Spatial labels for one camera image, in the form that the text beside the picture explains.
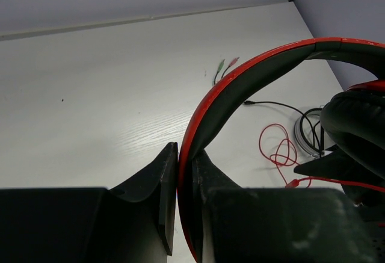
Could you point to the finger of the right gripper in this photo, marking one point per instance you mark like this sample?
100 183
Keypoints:
339 166

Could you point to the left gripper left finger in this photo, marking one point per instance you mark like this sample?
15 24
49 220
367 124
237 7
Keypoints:
132 222

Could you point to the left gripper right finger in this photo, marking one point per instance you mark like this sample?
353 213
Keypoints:
235 224

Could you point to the red black headphones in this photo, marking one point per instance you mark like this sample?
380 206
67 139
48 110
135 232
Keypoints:
353 119

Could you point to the white black headphones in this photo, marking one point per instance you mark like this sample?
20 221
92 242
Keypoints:
308 133

